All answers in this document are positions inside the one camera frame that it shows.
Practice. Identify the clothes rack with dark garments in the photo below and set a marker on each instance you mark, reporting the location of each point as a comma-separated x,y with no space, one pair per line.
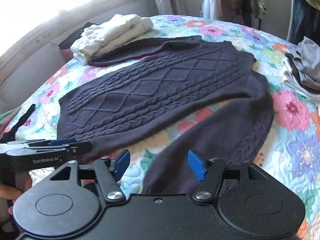
247,12

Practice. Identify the dark purple knit sweater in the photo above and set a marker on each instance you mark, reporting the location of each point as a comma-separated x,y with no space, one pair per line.
172,78

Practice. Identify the grey folded garment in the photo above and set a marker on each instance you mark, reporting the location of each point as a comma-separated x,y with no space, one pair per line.
301,69

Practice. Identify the folded white blanket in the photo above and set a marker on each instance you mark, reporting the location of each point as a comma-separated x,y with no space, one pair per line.
99,39

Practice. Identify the black garment under blanket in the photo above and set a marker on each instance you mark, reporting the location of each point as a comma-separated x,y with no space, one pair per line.
67,43

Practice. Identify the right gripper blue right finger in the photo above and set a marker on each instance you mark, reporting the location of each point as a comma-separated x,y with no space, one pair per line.
197,165

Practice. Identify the floral quilt bedspread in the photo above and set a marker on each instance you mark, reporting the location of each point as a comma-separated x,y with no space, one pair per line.
291,150

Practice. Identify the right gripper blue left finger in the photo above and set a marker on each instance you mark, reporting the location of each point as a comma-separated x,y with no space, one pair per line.
119,165

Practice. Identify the person's left hand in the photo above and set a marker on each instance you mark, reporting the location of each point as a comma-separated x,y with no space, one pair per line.
11,193

